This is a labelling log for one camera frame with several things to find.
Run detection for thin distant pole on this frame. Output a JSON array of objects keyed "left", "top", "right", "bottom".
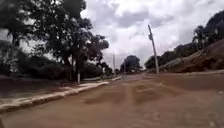
[{"left": 112, "top": 53, "right": 116, "bottom": 77}]

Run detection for round distant tree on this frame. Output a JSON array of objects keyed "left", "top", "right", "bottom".
[{"left": 119, "top": 54, "right": 143, "bottom": 74}]

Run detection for tall pale utility pole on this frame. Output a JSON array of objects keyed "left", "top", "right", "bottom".
[{"left": 147, "top": 24, "right": 160, "bottom": 75}]

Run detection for brown dirt road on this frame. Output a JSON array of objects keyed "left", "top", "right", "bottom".
[{"left": 0, "top": 72, "right": 224, "bottom": 128}]

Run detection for row of dark trees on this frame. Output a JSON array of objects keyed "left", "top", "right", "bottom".
[{"left": 0, "top": 0, "right": 114, "bottom": 84}]

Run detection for distant dark tree line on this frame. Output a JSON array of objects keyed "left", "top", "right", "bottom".
[{"left": 144, "top": 42, "right": 198, "bottom": 70}]

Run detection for pale concrete kerb pavement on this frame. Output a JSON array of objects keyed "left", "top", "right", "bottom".
[{"left": 0, "top": 75, "right": 123, "bottom": 114}]

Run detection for brown earth embankment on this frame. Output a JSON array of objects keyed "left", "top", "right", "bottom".
[{"left": 156, "top": 39, "right": 224, "bottom": 75}]

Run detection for trees on embankment top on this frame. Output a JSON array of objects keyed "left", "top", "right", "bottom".
[{"left": 191, "top": 9, "right": 224, "bottom": 51}]

